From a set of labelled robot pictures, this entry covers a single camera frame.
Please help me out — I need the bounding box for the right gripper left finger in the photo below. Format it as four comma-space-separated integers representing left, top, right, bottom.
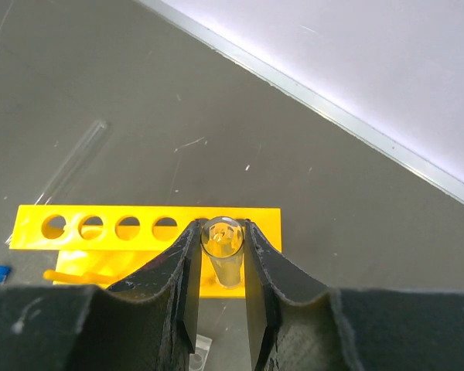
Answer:
0, 221, 201, 370

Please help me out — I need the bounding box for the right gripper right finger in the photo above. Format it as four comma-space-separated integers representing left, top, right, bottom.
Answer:
244, 221, 464, 370

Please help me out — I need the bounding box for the long glass tube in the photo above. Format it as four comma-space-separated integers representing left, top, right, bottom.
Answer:
34, 120, 111, 205
200, 216, 244, 289

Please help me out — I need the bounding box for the clear acrylic tube rack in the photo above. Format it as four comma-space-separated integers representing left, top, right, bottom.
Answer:
189, 335, 213, 371

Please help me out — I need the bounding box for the yellow test tube rack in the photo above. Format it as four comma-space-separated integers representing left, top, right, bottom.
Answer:
9, 205, 281, 288

